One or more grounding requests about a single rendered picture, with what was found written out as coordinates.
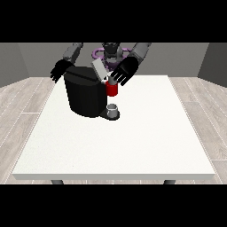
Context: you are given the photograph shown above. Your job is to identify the black coffee machine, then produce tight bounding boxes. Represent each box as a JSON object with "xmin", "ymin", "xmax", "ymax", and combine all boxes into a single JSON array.
[{"xmin": 63, "ymin": 66, "xmax": 121, "ymax": 121}]

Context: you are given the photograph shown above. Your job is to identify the pale grey machine lid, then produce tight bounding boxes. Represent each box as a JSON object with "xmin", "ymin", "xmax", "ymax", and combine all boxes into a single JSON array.
[{"xmin": 90, "ymin": 58, "xmax": 114, "ymax": 83}]

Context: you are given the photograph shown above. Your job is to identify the small grey cup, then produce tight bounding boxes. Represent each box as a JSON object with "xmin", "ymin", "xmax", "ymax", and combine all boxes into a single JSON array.
[{"xmin": 106, "ymin": 103, "xmax": 120, "ymax": 118}]

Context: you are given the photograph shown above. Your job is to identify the grey robot trunk purple rings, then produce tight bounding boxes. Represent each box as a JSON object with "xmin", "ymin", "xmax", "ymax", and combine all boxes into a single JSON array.
[{"xmin": 91, "ymin": 43, "xmax": 131, "ymax": 71}]

